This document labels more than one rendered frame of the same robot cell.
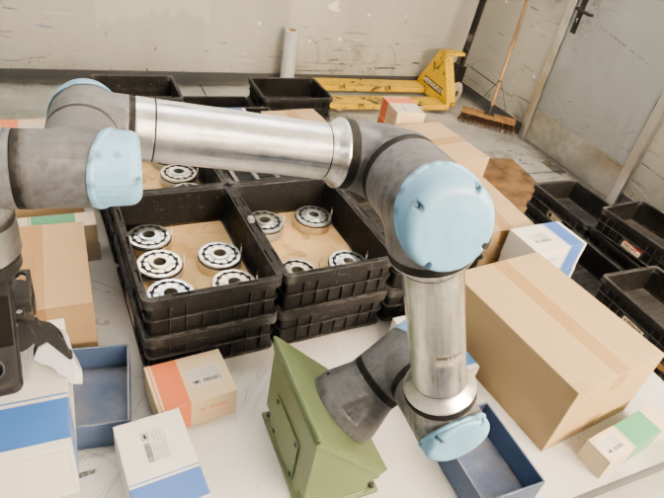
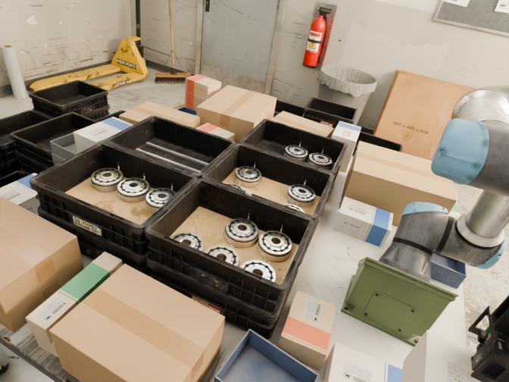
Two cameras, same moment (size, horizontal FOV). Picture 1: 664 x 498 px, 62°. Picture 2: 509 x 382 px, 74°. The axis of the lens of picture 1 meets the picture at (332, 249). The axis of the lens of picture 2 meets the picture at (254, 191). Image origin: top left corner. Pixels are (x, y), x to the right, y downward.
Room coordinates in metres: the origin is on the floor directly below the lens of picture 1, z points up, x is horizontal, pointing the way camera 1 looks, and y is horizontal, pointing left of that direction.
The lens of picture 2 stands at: (0.45, 0.76, 1.56)
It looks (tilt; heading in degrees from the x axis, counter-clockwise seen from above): 35 degrees down; 320
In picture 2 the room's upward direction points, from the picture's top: 10 degrees clockwise
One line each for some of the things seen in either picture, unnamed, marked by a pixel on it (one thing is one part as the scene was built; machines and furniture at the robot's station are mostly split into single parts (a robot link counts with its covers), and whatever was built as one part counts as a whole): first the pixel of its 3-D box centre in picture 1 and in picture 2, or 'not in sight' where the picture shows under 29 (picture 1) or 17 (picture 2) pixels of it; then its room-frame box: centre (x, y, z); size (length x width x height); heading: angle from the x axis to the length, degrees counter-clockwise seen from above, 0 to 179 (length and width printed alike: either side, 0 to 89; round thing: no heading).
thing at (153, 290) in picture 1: (170, 294); (257, 274); (0.89, 0.32, 0.86); 0.10 x 0.10 x 0.01
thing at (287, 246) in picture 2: (234, 284); (275, 242); (0.96, 0.20, 0.86); 0.10 x 0.10 x 0.01
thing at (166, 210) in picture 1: (192, 256); (232, 240); (1.02, 0.32, 0.87); 0.40 x 0.30 x 0.11; 33
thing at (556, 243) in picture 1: (542, 248); (345, 138); (1.43, -0.62, 0.83); 0.20 x 0.12 x 0.09; 123
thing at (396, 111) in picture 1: (401, 114); (203, 86); (2.13, -0.16, 0.89); 0.16 x 0.12 x 0.07; 24
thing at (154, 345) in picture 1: (191, 290); (229, 265); (1.02, 0.32, 0.76); 0.40 x 0.30 x 0.12; 33
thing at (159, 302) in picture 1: (192, 238); (234, 227); (1.02, 0.32, 0.92); 0.40 x 0.30 x 0.02; 33
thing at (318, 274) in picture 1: (309, 223); (270, 178); (1.18, 0.07, 0.92); 0.40 x 0.30 x 0.02; 33
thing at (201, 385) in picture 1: (190, 390); (307, 327); (0.75, 0.23, 0.74); 0.16 x 0.12 x 0.07; 125
